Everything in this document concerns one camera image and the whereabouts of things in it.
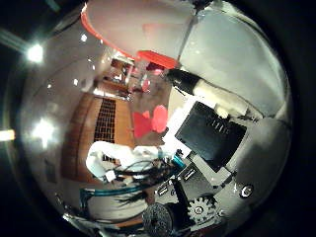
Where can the red chair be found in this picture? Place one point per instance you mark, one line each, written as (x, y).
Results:
(154, 120)

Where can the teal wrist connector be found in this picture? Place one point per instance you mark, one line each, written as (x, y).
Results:
(179, 160)

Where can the wooden cabinet with vent grille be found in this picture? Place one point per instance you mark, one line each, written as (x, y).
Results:
(105, 121)

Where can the bright ceiling lamp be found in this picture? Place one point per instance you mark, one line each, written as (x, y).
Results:
(35, 52)

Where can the teal frame bar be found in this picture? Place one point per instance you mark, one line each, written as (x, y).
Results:
(112, 191)

